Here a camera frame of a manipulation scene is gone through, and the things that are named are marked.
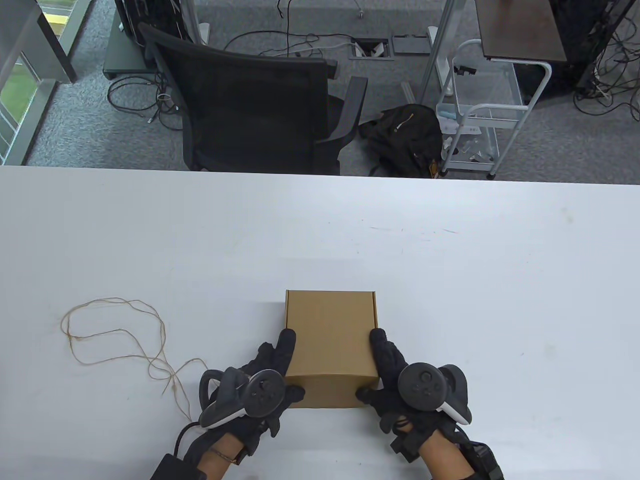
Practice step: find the dark brown desk top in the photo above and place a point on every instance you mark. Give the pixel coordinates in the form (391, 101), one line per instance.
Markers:
(520, 30)

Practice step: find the person's right hand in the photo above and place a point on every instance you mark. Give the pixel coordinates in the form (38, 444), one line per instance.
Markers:
(387, 360)

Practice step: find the black mesh office chair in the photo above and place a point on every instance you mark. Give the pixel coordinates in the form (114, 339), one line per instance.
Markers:
(250, 110)

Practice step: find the brown cardboard box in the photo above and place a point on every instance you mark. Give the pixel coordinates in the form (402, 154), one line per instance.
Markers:
(330, 340)

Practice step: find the person's right forearm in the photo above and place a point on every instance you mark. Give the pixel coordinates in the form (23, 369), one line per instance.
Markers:
(445, 460)

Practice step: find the grey floor cover plate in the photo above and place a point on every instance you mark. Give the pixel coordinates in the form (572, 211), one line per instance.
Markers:
(410, 45)

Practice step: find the grey metal desk leg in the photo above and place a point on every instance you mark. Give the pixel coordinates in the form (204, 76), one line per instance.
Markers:
(434, 55)

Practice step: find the grey base platform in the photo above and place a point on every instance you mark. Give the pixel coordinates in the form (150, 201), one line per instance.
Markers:
(122, 55)

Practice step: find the person's left hand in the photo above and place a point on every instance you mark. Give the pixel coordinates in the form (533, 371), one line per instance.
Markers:
(280, 355)

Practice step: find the black backpack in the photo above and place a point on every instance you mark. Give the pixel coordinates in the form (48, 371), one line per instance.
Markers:
(405, 135)

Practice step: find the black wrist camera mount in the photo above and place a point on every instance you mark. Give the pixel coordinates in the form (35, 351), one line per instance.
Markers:
(405, 447)

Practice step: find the grey handheld controller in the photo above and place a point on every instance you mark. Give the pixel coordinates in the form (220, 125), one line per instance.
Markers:
(260, 395)
(422, 387)

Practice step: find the person's left forearm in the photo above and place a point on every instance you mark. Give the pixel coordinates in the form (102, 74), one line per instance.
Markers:
(220, 467)

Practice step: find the open floor outlet box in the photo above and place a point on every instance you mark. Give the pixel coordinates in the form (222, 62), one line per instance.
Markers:
(370, 49)

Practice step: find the grey pillar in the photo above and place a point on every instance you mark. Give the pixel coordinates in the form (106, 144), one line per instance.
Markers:
(40, 45)

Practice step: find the light blue cloth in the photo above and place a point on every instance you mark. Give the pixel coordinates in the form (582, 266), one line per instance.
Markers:
(447, 115)

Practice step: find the black equipment rack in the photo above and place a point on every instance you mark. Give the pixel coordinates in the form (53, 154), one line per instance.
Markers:
(145, 15)
(575, 30)

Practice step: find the small black clamp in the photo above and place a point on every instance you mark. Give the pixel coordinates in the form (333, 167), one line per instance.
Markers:
(465, 71)

